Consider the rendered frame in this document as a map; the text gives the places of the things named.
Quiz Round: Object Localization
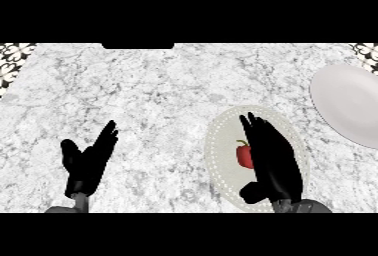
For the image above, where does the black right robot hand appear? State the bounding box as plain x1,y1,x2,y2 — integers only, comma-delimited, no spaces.
237,112,304,205

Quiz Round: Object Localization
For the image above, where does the white plate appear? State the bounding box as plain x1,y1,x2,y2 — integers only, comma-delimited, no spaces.
308,63,378,150

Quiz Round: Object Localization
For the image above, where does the red bell pepper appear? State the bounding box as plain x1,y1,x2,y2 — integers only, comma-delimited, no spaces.
234,139,255,170

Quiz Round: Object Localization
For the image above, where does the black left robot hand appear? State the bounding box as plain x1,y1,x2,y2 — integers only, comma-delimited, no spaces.
59,119,121,200

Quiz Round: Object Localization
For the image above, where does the pale oval placemat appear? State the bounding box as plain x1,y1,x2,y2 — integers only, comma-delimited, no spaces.
203,105,311,213

